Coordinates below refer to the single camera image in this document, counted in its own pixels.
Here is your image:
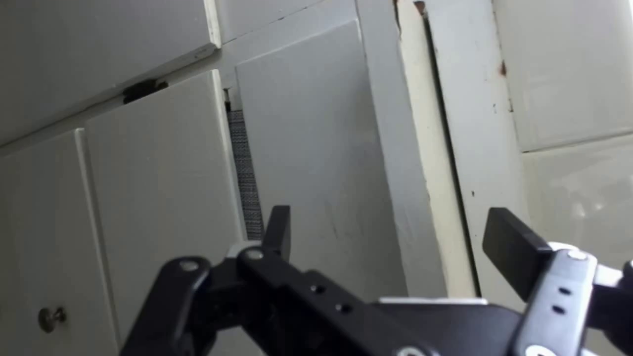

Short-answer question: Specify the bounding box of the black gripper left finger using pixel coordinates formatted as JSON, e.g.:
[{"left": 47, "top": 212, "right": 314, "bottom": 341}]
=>
[{"left": 118, "top": 204, "right": 292, "bottom": 356}]

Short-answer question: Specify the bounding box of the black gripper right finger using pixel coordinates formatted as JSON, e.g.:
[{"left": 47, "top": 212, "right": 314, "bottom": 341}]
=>
[{"left": 480, "top": 206, "right": 633, "bottom": 356}]

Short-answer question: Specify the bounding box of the white cabinet door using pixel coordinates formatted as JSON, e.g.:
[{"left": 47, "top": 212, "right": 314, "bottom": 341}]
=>
[{"left": 0, "top": 68, "right": 247, "bottom": 356}]

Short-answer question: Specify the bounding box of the round metal cabinet knob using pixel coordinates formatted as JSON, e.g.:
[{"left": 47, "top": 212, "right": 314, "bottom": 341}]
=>
[{"left": 35, "top": 305, "right": 68, "bottom": 335}]

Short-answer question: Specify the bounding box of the white drawer front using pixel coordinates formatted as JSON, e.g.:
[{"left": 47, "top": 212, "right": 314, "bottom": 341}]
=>
[{"left": 0, "top": 0, "right": 223, "bottom": 149}]

